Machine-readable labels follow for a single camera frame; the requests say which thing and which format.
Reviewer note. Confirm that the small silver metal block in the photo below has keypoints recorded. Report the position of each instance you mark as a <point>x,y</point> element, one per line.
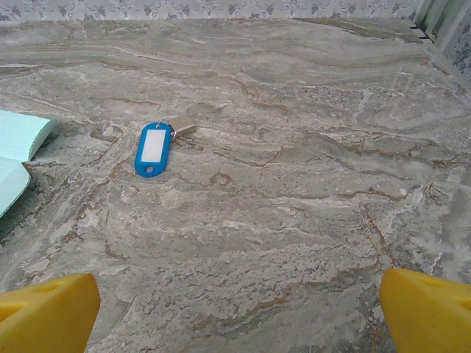
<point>184,125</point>

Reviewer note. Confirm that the blue plastic key tag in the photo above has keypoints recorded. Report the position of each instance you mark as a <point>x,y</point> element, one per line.
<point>152,149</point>

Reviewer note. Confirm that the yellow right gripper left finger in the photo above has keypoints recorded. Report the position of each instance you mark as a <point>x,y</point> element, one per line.
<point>48,316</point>

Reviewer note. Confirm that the mint green paper box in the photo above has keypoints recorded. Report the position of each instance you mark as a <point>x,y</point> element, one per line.
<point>18,136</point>

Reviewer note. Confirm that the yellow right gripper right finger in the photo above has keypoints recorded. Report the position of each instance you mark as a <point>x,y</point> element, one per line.
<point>430,320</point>

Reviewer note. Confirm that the aluminium right corner post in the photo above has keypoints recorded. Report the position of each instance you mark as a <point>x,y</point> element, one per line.
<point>430,18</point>

